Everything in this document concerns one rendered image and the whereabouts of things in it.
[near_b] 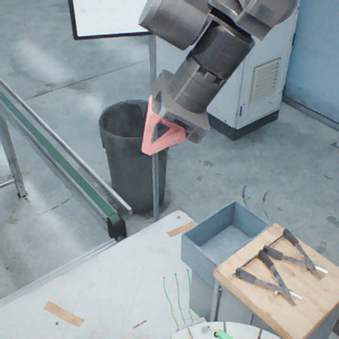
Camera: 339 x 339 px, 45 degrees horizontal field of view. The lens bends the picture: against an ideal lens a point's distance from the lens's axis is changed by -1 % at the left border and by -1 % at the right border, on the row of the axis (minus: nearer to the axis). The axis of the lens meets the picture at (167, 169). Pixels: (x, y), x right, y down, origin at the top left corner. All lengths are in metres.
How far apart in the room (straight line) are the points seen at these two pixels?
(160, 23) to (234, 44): 0.08
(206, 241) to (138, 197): 1.37
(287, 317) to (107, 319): 0.49
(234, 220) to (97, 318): 0.42
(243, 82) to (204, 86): 2.29
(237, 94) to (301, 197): 0.78
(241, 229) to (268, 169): 1.81
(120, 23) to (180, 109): 0.86
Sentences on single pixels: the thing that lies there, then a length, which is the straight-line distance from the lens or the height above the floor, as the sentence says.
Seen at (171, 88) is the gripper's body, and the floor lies 1.49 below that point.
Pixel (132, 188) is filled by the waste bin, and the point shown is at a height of 0.21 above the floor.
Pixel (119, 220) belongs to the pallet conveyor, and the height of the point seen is 0.75.
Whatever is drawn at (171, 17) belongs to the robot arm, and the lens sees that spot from 0.46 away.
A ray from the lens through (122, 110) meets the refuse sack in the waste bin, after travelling 2.35.
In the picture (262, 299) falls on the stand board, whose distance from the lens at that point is 0.81.
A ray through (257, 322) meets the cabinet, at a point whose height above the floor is 1.00.
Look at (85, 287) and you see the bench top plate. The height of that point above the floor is 0.78.
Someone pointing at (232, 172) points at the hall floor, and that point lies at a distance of 2.73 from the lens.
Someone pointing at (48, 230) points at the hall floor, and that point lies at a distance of 2.42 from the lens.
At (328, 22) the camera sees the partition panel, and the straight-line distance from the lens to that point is 3.00.
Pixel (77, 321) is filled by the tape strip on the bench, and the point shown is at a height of 0.78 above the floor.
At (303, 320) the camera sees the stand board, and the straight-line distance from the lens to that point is 0.80.
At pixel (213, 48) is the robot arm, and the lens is 0.48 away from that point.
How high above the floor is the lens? 1.73
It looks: 39 degrees down
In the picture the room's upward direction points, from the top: straight up
